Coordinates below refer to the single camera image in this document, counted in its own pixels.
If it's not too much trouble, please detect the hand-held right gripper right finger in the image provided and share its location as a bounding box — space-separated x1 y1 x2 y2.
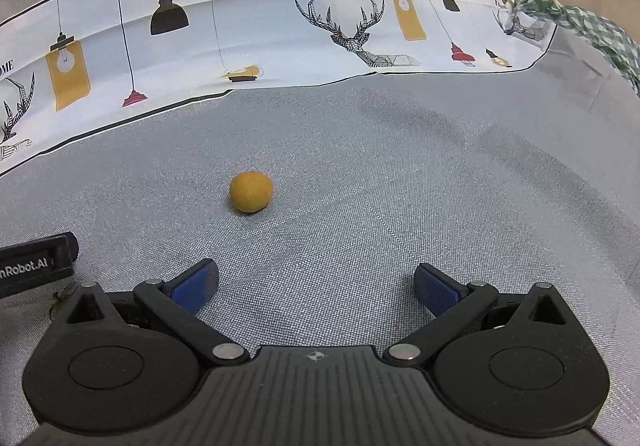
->
382 262 577 368

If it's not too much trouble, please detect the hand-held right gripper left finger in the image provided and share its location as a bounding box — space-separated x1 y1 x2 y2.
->
64 259 251 368

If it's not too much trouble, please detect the golden yellow round fruit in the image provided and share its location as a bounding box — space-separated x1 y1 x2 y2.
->
229 171 274 214

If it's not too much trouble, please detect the green tomato calyx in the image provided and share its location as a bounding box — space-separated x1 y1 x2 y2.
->
47 283 79 318

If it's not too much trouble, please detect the grey cloth with deer print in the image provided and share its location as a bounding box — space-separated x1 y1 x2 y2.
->
0 0 640 446

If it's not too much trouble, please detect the green checked cloth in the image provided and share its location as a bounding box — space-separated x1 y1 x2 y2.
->
509 0 640 98

